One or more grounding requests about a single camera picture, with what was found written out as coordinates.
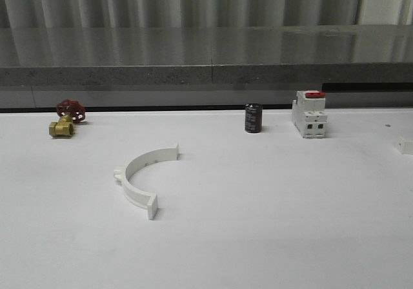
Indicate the white half-ring pipe clamp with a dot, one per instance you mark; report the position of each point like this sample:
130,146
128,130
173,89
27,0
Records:
136,196

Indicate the black cylindrical capacitor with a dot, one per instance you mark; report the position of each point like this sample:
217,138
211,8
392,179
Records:
253,117

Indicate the brass valve red handwheel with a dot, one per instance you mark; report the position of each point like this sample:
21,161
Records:
70,112

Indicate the grey stone counter ledge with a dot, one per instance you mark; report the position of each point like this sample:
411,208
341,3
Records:
333,58

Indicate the white circuit breaker red switch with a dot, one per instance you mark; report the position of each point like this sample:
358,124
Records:
308,113

